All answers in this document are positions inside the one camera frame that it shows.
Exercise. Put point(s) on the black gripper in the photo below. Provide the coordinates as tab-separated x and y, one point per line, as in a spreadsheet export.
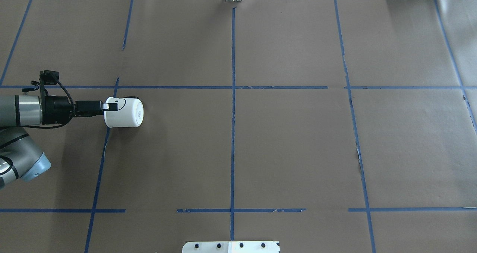
59	109

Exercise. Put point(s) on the white mug black handle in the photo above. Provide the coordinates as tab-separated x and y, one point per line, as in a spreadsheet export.
129	113

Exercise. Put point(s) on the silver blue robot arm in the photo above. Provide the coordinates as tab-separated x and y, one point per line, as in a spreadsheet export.
20	156

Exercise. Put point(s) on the brown paper table cover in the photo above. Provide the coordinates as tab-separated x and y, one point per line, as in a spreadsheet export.
335	126

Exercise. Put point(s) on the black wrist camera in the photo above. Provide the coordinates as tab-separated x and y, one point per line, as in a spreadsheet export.
47	77

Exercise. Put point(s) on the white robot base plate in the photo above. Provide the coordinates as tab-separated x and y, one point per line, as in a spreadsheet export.
231	247

